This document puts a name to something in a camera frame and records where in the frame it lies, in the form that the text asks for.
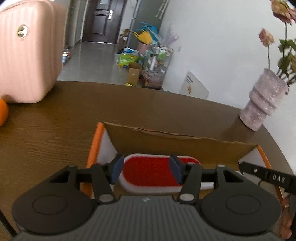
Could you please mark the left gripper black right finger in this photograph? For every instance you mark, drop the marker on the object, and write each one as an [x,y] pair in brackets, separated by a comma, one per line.
[226,200]

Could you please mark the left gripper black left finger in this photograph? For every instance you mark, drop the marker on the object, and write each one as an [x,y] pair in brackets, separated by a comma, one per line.
[67,199]

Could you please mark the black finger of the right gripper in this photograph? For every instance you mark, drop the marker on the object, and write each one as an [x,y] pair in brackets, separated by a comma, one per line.
[276,178]

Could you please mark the red white lint brush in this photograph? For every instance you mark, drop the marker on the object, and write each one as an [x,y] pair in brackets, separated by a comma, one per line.
[148,174]

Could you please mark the person's right hand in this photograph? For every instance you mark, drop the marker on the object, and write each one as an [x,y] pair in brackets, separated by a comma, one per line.
[284,230]

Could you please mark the red orange cardboard box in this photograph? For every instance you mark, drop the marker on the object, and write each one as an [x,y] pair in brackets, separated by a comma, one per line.
[110,139]

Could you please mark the pink textured vase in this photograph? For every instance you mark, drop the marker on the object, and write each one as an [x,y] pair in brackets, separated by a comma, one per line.
[265,96]

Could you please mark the orange fruit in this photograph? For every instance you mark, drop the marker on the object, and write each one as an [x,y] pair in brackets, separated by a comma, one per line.
[4,112]

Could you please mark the dried pink rose bouquet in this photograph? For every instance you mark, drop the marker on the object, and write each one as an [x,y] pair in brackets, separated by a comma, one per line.
[286,64]

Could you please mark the small cardboard box on floor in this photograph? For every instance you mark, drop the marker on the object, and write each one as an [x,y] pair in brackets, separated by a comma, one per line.
[134,71]

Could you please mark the green snack package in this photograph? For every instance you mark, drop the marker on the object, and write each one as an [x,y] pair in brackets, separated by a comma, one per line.
[125,59]

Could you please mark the pink ribbed suitcase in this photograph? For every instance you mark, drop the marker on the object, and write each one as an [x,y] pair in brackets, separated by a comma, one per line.
[32,42]

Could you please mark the dark brown entrance door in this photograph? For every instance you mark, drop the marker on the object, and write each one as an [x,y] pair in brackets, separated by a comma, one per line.
[103,20]

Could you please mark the grey refrigerator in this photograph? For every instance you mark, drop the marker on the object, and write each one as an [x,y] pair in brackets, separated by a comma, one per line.
[150,12]

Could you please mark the white board leaning on wall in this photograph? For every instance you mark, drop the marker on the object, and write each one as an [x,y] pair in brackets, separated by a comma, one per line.
[193,87]

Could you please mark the wire storage cart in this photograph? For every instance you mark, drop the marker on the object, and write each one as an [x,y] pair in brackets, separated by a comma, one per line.
[156,63]

